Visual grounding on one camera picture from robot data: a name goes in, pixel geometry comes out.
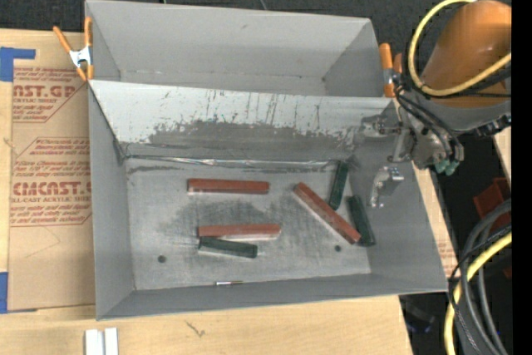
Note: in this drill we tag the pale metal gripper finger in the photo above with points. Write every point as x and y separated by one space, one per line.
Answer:
374 124
384 187

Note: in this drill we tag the dark green flat block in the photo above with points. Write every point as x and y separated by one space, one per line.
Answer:
361 221
338 186
228 247

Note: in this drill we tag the red-brown flat block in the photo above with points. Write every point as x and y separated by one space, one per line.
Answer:
239 230
228 185
326 213

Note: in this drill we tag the grey metal bin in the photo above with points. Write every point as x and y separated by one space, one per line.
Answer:
249 129

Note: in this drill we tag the brown cardboard board, red print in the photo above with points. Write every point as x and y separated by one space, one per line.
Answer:
50 178

